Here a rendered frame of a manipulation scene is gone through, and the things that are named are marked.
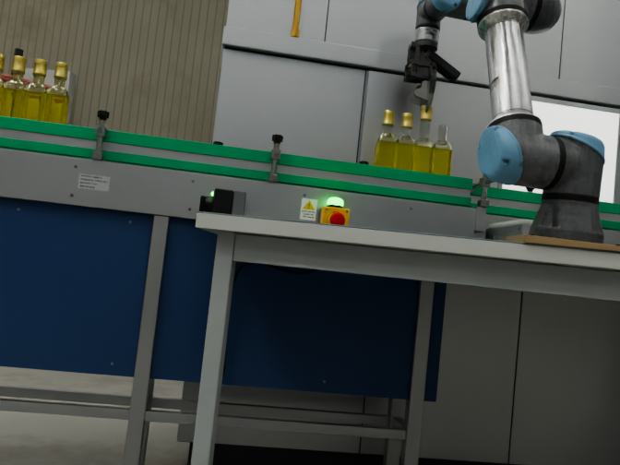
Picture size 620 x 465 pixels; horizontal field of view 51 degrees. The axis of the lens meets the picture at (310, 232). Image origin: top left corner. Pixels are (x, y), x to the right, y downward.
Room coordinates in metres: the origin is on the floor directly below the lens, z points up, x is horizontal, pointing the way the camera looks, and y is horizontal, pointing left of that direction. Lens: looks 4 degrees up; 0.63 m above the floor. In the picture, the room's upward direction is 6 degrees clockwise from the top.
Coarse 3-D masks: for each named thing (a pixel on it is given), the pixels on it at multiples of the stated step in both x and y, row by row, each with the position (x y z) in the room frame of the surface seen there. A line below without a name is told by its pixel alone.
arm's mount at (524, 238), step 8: (512, 240) 1.42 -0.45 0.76; (520, 240) 1.34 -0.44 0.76; (528, 240) 1.30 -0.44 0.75; (536, 240) 1.30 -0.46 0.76; (544, 240) 1.30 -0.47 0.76; (552, 240) 1.29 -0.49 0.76; (560, 240) 1.29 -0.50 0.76; (568, 240) 1.29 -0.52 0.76; (592, 248) 1.29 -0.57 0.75; (600, 248) 1.28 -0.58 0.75; (608, 248) 1.28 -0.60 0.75; (616, 248) 1.28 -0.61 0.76
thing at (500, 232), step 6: (492, 228) 1.81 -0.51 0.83; (498, 228) 1.77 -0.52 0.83; (504, 228) 1.74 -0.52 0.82; (510, 228) 1.70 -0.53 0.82; (516, 228) 1.67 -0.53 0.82; (522, 228) 1.64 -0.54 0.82; (528, 228) 1.64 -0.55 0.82; (486, 234) 1.85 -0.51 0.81; (492, 234) 1.81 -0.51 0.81; (498, 234) 1.77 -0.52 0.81; (504, 234) 1.74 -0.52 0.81; (510, 234) 1.70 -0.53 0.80; (516, 234) 1.66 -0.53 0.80; (504, 240) 1.73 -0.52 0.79
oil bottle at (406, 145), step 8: (400, 136) 1.92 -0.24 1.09; (408, 136) 1.92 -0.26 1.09; (400, 144) 1.91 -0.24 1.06; (408, 144) 1.91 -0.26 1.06; (400, 152) 1.91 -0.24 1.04; (408, 152) 1.91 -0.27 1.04; (400, 160) 1.91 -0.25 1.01; (408, 160) 1.91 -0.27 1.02; (400, 168) 1.91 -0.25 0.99; (408, 168) 1.91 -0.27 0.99
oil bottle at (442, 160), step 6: (438, 144) 1.93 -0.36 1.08; (444, 144) 1.93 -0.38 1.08; (450, 144) 1.94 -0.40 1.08; (438, 150) 1.92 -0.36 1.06; (444, 150) 1.93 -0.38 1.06; (450, 150) 1.93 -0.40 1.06; (438, 156) 1.92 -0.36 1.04; (444, 156) 1.93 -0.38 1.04; (450, 156) 1.93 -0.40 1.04; (438, 162) 1.92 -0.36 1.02; (444, 162) 1.93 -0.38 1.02; (450, 162) 1.93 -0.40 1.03; (438, 168) 1.92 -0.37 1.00; (444, 168) 1.93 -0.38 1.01; (450, 168) 1.93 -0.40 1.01; (444, 174) 1.93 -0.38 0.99
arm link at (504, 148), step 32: (480, 0) 1.44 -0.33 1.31; (512, 0) 1.42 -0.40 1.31; (480, 32) 1.48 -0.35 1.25; (512, 32) 1.41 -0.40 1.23; (512, 64) 1.38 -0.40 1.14; (512, 96) 1.36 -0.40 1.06; (512, 128) 1.31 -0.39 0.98; (480, 160) 1.38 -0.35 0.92; (512, 160) 1.29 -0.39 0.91; (544, 160) 1.30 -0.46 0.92
